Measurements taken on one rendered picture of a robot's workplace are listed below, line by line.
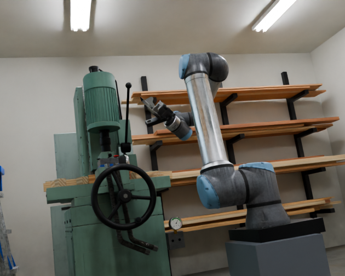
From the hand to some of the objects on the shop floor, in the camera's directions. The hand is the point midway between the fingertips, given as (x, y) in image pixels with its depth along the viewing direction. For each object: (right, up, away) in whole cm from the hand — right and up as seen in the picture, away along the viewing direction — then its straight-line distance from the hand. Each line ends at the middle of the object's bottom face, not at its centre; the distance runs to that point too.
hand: (142, 102), depth 203 cm
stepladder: (-83, -152, +19) cm, 174 cm away
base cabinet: (-8, -134, -15) cm, 135 cm away
